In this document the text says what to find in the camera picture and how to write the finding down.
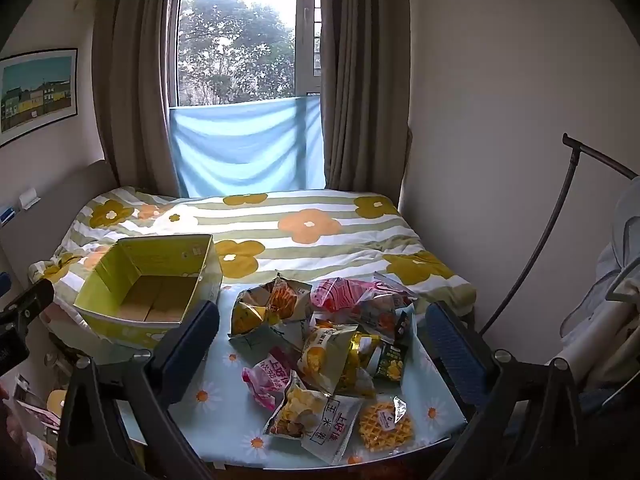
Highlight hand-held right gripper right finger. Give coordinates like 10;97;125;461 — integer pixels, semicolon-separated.
424;301;583;480

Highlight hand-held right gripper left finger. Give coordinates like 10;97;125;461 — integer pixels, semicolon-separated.
56;299;221;480

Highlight green cardboard box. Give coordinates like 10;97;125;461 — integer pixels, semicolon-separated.
74;234;223;351

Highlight brown gold chip bag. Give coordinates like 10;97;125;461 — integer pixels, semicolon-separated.
267;274;313;326

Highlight pink snack packet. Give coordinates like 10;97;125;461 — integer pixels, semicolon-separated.
310;277;381;316

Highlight dark green yellow packet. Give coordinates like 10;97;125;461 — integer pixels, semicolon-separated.
372;342;408;383

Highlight yellow white snack bag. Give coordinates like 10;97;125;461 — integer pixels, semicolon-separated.
229;285;281;348

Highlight daisy print blue tablecloth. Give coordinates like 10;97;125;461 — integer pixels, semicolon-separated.
115;280;471;466

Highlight pink white small packet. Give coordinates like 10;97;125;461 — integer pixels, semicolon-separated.
242;352;293;411

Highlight gold foil snack packet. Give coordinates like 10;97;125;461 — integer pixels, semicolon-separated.
345;332;383;396

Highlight clear waffle packet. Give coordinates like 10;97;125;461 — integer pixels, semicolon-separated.
357;395;416;453

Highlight beige bed headboard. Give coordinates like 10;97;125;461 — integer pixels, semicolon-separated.
0;160;121;281

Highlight white yellow corn puff bag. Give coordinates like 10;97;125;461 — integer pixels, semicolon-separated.
297;322;358;393

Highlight white popcorn packet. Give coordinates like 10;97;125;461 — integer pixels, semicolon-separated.
263;372;363;465

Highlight floral striped blanket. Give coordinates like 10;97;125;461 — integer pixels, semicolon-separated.
27;186;476;321

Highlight black metal rack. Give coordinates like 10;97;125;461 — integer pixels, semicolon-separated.
480;132;640;336

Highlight pale hanging clothes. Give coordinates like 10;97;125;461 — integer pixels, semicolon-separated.
557;175;640;401

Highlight light blue window cloth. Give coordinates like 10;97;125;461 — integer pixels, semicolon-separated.
170;95;326;198

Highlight brown curtain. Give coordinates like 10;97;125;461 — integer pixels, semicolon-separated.
320;0;413;201
92;0;188;196

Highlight window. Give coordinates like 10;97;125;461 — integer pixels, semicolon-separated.
177;0;323;108

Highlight framed wall poster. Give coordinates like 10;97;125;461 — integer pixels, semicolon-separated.
0;48;79;148

